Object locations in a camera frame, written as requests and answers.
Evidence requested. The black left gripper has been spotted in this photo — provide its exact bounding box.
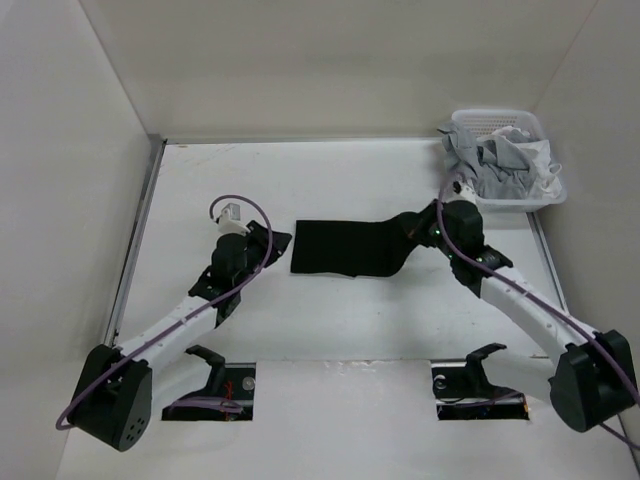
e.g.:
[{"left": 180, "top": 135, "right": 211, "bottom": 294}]
[{"left": 234, "top": 221, "right": 291, "bottom": 289}]

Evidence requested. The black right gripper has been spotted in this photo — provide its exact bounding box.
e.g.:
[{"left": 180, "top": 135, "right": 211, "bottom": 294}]
[{"left": 399, "top": 199, "right": 459, "bottom": 260}]

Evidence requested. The black tank top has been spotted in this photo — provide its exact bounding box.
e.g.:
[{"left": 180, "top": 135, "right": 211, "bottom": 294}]
[{"left": 290, "top": 212, "right": 419, "bottom": 278}]

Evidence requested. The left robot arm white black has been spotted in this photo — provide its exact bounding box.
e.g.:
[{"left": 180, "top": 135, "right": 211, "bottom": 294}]
[{"left": 56, "top": 221, "right": 292, "bottom": 452}]

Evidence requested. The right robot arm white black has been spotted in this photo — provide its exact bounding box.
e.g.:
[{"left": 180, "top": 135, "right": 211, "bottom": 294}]
[{"left": 411, "top": 199, "right": 639, "bottom": 432}]

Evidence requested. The grey tank top in basket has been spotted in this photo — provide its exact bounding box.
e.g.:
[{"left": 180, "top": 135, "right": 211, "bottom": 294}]
[{"left": 437, "top": 121, "right": 534, "bottom": 200}]

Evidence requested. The white tank top in basket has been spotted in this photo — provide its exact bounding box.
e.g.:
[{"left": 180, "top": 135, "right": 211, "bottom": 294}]
[{"left": 492, "top": 126, "right": 562, "bottom": 199}]

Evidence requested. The white plastic laundry basket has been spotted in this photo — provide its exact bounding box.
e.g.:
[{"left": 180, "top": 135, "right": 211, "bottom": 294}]
[{"left": 442, "top": 109, "right": 567, "bottom": 212}]

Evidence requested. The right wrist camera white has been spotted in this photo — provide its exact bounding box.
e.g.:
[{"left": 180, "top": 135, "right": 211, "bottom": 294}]
[{"left": 447, "top": 172, "right": 476, "bottom": 204}]

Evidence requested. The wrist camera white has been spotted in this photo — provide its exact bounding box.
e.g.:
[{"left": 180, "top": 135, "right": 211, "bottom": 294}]
[
  {"left": 447, "top": 172, "right": 476, "bottom": 204},
  {"left": 214, "top": 203, "right": 250, "bottom": 236}
]

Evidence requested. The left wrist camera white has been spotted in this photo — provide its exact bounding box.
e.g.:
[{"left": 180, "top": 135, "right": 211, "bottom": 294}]
[{"left": 214, "top": 203, "right": 250, "bottom": 236}]

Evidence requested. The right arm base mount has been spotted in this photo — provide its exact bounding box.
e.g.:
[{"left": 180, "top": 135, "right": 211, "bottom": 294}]
[{"left": 431, "top": 343, "right": 529, "bottom": 421}]

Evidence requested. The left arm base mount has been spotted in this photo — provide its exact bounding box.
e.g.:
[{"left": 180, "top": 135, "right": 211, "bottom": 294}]
[{"left": 160, "top": 345, "right": 257, "bottom": 422}]

